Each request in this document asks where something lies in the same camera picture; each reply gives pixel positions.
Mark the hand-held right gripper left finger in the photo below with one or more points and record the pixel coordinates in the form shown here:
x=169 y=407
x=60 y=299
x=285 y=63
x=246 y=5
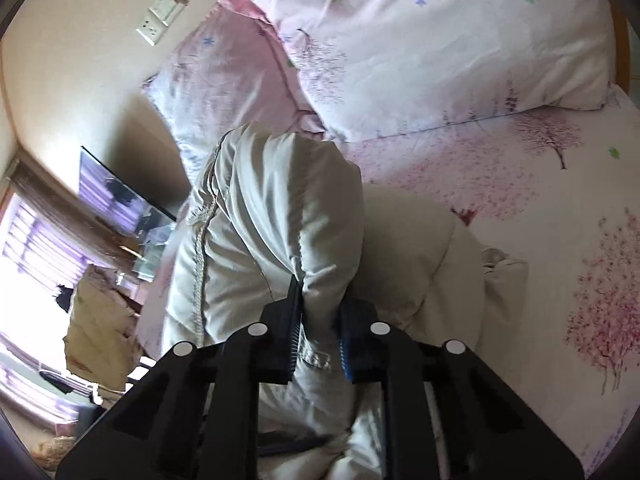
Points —
x=294 y=355

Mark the white wall socket plate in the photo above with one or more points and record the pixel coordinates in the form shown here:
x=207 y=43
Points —
x=151 y=30

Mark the black flat screen television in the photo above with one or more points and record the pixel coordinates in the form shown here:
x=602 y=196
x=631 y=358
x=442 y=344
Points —
x=115 y=190

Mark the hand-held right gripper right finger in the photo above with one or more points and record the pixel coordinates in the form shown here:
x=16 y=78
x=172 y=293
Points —
x=352 y=355

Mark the person's white fleece jacket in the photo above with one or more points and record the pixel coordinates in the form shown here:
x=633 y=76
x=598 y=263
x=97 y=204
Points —
x=55 y=449

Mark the wooden bed headboard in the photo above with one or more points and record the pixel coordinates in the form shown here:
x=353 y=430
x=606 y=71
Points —
x=627 y=45

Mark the pink floral bed sheet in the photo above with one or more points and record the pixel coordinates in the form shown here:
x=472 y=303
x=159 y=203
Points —
x=525 y=240

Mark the yellow cloth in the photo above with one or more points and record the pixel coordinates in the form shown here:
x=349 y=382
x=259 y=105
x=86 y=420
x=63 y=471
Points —
x=100 y=330

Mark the pillow with purple leaf print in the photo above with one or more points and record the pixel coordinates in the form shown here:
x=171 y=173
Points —
x=225 y=75

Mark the pink pillow with tree print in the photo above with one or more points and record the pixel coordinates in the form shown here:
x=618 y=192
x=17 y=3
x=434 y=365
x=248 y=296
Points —
x=425 y=45

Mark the white wall switch plate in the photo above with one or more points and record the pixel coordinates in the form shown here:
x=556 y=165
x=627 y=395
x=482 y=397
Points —
x=169 y=2

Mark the beige puffer jacket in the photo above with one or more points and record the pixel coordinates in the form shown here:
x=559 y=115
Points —
x=280 y=200

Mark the window with curtains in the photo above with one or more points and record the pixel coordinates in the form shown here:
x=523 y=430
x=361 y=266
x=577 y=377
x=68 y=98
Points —
x=30 y=260

